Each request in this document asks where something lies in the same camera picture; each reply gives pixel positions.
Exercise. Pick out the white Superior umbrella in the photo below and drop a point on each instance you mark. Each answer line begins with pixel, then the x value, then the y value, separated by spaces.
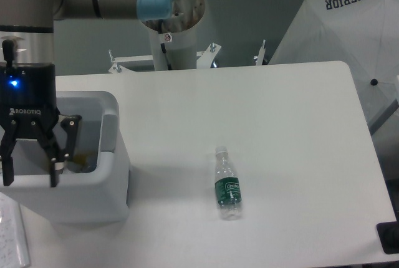
pixel 361 33

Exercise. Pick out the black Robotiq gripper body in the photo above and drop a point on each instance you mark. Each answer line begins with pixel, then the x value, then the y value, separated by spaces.
pixel 28 94

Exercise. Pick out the black device at table corner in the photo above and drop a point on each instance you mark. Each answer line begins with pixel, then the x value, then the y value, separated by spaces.
pixel 388 234

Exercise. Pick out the clear bottle green label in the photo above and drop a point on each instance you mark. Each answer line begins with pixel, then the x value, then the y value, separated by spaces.
pixel 227 187

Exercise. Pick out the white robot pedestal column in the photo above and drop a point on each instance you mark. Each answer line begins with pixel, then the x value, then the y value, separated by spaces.
pixel 177 33

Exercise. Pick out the white metal base frame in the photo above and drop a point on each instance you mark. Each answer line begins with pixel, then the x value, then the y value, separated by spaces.
pixel 204 59

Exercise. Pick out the white plastic trash can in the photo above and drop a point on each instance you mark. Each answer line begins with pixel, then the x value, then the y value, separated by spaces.
pixel 93 185

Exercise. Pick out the yellow and white trash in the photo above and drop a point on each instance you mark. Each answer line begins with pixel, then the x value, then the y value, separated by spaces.
pixel 83 163

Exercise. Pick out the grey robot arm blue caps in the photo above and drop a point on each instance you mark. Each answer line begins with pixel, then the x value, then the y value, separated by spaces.
pixel 27 29

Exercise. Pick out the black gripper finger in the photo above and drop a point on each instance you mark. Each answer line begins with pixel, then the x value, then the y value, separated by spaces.
pixel 8 143
pixel 48 142

